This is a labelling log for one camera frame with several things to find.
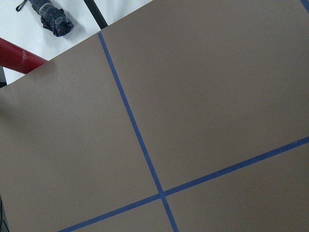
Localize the black tripod clamp rod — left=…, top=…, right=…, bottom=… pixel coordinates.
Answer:
left=84, top=0, right=108, bottom=29

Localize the folded blue umbrella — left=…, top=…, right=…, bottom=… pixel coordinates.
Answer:
left=29, top=0, right=74, bottom=37

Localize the red cylinder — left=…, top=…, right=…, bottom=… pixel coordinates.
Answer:
left=0, top=38, right=47, bottom=74

